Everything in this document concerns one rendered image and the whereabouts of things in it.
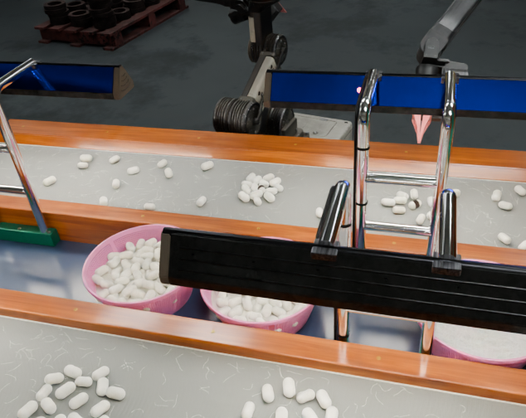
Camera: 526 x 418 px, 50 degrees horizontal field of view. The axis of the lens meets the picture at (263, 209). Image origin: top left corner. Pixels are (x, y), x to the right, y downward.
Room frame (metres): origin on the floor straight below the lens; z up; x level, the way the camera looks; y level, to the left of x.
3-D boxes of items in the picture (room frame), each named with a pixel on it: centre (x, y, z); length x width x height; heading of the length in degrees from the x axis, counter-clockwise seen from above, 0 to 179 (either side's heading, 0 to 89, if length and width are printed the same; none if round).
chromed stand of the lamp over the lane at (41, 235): (1.30, 0.62, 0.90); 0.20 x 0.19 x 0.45; 71
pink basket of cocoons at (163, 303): (0.97, 0.28, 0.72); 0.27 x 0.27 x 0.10
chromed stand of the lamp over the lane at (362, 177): (0.99, -0.30, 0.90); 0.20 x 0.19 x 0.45; 71
